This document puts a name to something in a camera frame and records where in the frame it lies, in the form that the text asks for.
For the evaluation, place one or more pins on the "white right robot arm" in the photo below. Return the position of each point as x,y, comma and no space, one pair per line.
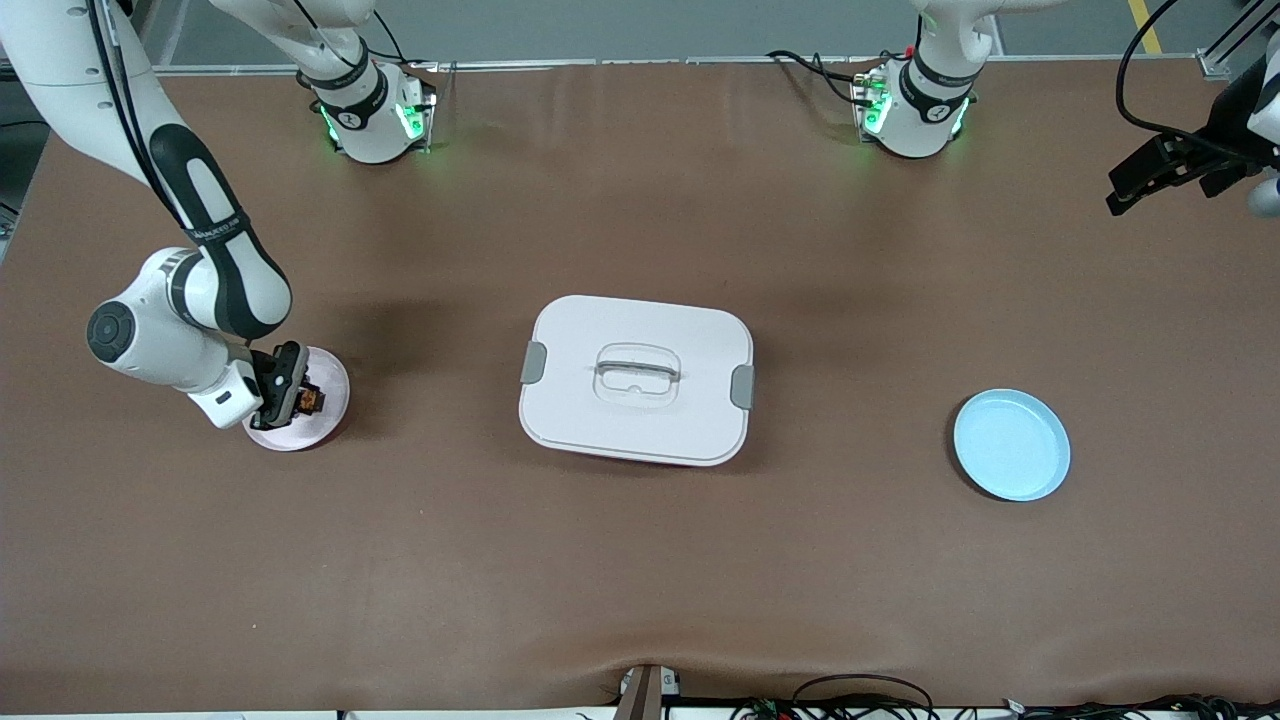
150,330

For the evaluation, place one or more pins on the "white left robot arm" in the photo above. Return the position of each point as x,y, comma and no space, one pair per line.
920,100

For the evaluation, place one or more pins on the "white lidded storage box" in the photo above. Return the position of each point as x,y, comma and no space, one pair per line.
640,420

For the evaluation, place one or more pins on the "pink round plate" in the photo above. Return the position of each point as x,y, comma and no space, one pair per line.
335,385

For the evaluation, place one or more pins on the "brown white bracket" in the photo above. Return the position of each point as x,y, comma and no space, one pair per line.
645,690

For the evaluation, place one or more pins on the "black orange rocker switch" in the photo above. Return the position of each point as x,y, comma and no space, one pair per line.
313,400

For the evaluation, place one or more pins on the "light blue round plate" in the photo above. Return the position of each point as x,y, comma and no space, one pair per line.
1010,445

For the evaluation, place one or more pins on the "aluminium frame profile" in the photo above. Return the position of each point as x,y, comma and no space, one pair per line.
1215,62

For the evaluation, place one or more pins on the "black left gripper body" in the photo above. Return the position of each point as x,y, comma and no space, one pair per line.
1222,133

